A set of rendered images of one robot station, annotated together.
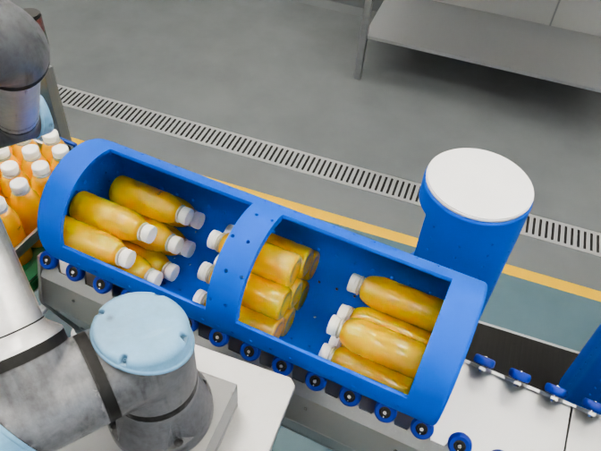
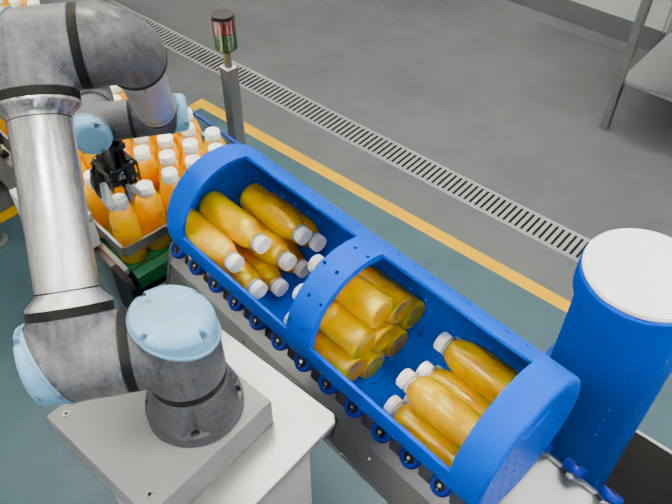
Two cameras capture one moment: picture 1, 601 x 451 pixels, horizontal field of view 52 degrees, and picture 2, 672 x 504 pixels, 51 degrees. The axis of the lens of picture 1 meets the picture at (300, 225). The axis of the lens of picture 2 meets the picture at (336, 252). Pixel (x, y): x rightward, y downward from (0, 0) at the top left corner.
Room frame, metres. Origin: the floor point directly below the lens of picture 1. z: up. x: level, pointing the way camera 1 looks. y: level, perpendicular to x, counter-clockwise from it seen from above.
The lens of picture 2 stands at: (-0.04, -0.27, 2.18)
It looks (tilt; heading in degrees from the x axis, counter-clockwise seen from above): 46 degrees down; 25
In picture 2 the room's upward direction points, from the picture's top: straight up
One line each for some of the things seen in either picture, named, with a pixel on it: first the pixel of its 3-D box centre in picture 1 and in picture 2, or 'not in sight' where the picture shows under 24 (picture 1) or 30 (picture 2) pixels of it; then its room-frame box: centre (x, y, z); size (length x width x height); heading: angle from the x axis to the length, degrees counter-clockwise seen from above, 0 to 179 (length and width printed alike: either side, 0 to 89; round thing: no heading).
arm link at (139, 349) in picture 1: (142, 353); (173, 340); (0.41, 0.19, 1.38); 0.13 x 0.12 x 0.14; 127
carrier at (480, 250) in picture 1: (440, 288); (593, 385); (1.21, -0.45, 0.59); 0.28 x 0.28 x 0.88
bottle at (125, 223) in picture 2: not in sight; (127, 230); (0.87, 0.70, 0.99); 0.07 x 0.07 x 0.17
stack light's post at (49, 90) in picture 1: (80, 208); (245, 209); (1.45, 0.75, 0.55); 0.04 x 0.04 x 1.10; 69
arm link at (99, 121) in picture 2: not in sight; (100, 122); (0.79, 0.61, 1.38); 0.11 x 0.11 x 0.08; 37
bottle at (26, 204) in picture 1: (29, 214); (175, 203); (1.00, 0.65, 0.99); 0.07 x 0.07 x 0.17
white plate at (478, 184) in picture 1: (479, 182); (646, 272); (1.21, -0.45, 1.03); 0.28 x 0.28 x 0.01
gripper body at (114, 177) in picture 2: not in sight; (112, 158); (0.86, 0.67, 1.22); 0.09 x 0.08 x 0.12; 69
